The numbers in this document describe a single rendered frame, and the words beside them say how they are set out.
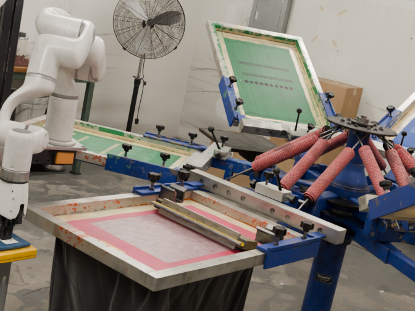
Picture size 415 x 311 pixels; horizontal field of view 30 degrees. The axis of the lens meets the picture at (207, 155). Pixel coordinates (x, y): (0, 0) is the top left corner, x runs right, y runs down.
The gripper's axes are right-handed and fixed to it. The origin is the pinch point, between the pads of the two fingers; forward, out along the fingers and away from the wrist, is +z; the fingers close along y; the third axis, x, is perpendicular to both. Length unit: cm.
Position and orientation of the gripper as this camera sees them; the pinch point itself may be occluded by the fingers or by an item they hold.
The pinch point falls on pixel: (5, 231)
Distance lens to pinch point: 218.7
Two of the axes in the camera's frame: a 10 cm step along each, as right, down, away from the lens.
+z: -2.0, 9.6, 2.1
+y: 7.4, 2.9, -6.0
